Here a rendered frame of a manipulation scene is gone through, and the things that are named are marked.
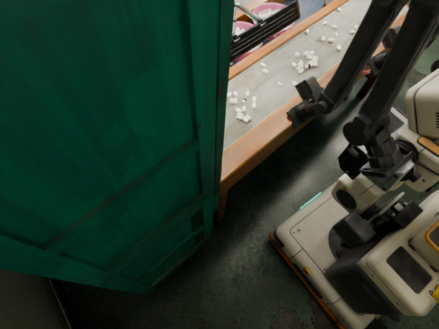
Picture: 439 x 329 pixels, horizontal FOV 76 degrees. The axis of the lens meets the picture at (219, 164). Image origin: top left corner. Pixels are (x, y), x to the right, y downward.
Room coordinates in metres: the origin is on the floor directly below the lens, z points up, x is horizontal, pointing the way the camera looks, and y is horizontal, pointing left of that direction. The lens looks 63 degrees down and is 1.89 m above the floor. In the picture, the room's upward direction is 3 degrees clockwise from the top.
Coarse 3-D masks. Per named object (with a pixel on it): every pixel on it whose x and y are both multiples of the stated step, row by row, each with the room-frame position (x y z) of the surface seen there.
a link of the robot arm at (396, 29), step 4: (392, 28) 0.92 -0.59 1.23; (396, 28) 0.92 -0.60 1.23; (388, 32) 0.92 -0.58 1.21; (392, 32) 0.92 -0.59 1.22; (396, 32) 0.91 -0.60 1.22; (388, 36) 0.91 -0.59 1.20; (392, 36) 0.91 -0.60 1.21; (396, 36) 0.90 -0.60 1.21; (384, 40) 0.91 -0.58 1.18; (388, 40) 0.90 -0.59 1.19; (392, 40) 0.90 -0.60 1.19; (384, 44) 0.91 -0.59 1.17; (388, 44) 0.90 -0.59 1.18; (392, 44) 0.89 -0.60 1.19
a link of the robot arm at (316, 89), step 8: (304, 80) 0.65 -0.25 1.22; (312, 80) 0.65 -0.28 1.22; (296, 88) 0.66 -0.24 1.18; (304, 88) 0.64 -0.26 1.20; (312, 88) 0.63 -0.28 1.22; (320, 88) 0.64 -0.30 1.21; (304, 96) 0.63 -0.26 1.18; (312, 96) 0.61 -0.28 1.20; (320, 104) 0.56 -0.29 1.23; (320, 112) 0.55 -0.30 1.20
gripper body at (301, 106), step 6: (294, 108) 0.64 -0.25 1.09; (300, 108) 0.63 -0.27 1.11; (288, 114) 0.62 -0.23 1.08; (294, 114) 0.63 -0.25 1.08; (300, 114) 0.61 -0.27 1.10; (306, 114) 0.60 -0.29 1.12; (294, 120) 0.61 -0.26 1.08; (300, 120) 0.61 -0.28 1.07; (306, 120) 0.62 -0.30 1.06; (294, 126) 0.59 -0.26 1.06
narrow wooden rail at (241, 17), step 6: (258, 0) 1.76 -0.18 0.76; (264, 0) 1.76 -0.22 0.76; (270, 0) 1.79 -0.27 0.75; (276, 0) 1.83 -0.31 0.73; (282, 0) 1.88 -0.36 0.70; (246, 6) 1.69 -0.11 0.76; (252, 6) 1.70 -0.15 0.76; (240, 12) 1.63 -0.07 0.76; (240, 18) 1.60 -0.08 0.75; (246, 18) 1.64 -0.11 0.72; (240, 24) 1.60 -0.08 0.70
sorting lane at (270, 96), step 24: (360, 0) 1.86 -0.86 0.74; (336, 24) 1.61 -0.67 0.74; (288, 48) 1.37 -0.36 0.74; (312, 48) 1.38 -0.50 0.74; (336, 48) 1.39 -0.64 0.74; (264, 72) 1.16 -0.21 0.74; (288, 72) 1.18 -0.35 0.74; (312, 72) 1.19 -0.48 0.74; (240, 96) 0.99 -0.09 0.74; (264, 96) 1.00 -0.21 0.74; (288, 96) 1.01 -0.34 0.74; (240, 120) 0.84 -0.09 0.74
